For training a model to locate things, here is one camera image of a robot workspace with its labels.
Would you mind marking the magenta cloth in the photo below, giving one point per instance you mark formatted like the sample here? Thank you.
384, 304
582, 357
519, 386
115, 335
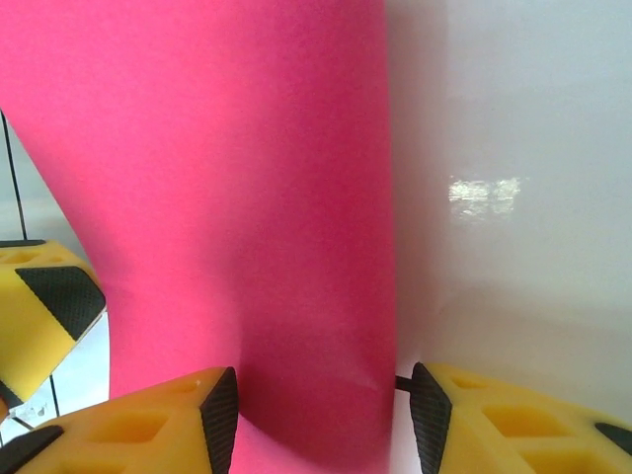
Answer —
222, 173

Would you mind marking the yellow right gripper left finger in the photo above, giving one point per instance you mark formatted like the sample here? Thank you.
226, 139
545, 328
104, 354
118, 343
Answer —
123, 434

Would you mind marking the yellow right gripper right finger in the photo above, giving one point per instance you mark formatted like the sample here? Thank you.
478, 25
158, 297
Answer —
503, 429

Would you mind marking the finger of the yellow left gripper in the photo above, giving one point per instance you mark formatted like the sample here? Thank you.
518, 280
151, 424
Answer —
39, 316

